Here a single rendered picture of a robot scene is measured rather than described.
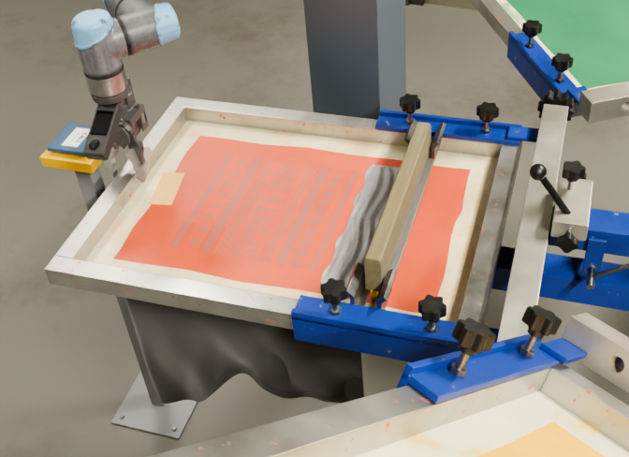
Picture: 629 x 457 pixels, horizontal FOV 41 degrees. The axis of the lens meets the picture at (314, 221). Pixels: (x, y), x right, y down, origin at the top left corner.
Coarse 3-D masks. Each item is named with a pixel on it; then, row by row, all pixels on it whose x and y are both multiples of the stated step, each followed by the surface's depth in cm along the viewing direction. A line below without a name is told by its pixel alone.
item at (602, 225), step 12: (552, 216) 146; (600, 216) 145; (612, 216) 145; (624, 216) 145; (588, 228) 143; (600, 228) 143; (612, 228) 143; (624, 228) 142; (552, 240) 147; (612, 240) 143; (624, 240) 142; (612, 252) 145; (624, 252) 144
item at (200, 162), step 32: (192, 160) 181; (288, 160) 178; (320, 160) 178; (352, 160) 177; (384, 160) 176; (192, 192) 173; (352, 192) 169; (448, 192) 167; (416, 224) 160; (448, 224) 160
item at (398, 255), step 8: (432, 160) 168; (424, 168) 167; (424, 176) 165; (424, 184) 163; (416, 192) 161; (416, 200) 159; (416, 208) 158; (408, 216) 156; (408, 224) 154; (408, 232) 153; (400, 240) 151; (400, 248) 150; (400, 256) 148; (392, 264) 147
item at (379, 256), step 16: (416, 128) 166; (416, 144) 162; (416, 160) 158; (400, 176) 155; (416, 176) 159; (400, 192) 151; (384, 208) 149; (400, 208) 148; (384, 224) 145; (400, 224) 150; (384, 240) 142; (368, 256) 139; (384, 256) 140; (368, 272) 141; (384, 272) 142; (368, 288) 144
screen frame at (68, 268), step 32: (160, 128) 185; (288, 128) 186; (320, 128) 183; (352, 128) 180; (128, 160) 177; (512, 160) 167; (128, 192) 172; (512, 192) 165; (96, 224) 162; (64, 256) 156; (480, 256) 147; (96, 288) 152; (128, 288) 149; (160, 288) 147; (192, 288) 147; (224, 288) 146; (480, 288) 142; (256, 320) 144; (288, 320) 142; (480, 320) 136
